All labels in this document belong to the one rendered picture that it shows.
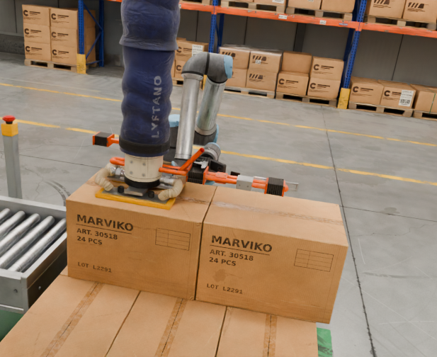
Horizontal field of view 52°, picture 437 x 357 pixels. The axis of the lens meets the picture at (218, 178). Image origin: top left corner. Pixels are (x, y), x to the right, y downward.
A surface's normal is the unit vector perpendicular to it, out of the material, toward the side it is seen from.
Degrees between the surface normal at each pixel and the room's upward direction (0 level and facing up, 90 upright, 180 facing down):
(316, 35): 90
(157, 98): 109
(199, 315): 0
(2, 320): 0
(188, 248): 90
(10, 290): 90
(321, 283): 90
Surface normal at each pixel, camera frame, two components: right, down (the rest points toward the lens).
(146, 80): 0.26, 0.23
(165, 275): -0.16, 0.36
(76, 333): 0.10, -0.92
